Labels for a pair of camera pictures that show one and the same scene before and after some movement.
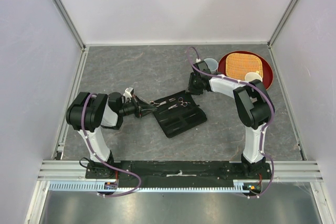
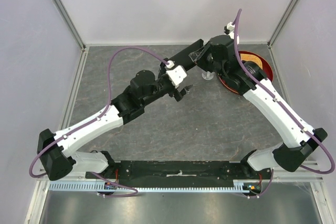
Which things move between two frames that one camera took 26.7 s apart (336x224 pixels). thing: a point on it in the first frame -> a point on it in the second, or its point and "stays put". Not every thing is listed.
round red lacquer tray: (267, 74) stays put
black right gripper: (190, 89) -> (196, 55)
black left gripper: (142, 108) -> (178, 95)
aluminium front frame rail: (74, 170) stays put
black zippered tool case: (179, 113) -> (182, 58)
